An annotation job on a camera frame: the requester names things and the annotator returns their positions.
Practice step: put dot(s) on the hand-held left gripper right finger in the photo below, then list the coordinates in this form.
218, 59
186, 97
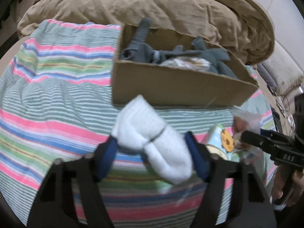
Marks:
196, 155

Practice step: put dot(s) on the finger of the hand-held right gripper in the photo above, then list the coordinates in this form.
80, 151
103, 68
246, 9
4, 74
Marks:
261, 142

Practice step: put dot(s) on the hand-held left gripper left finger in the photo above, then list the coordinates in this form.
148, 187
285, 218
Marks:
106, 155

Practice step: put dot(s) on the clear plastic packet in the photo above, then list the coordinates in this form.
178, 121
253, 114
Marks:
245, 128

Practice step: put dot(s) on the white sock bundle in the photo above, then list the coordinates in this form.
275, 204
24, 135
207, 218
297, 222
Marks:
152, 139

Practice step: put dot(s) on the cardboard box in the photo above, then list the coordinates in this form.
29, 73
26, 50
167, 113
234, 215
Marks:
180, 85

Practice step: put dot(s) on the person's right hand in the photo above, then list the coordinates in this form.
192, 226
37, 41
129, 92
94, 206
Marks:
285, 185

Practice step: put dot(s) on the cartoon print cloth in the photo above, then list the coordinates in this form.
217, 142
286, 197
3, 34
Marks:
219, 143

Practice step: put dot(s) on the white pillow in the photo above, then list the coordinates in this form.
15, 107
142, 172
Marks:
282, 73

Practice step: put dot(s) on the striped bed sheet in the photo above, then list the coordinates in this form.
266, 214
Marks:
54, 99

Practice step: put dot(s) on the white patterned cloth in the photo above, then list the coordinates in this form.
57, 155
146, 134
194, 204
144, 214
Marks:
186, 64

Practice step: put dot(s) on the grey socks in box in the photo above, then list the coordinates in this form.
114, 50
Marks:
201, 55

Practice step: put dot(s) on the grey ribbed sock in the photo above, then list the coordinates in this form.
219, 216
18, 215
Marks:
139, 44

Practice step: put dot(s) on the tan duvet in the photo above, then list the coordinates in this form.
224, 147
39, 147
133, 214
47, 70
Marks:
152, 11

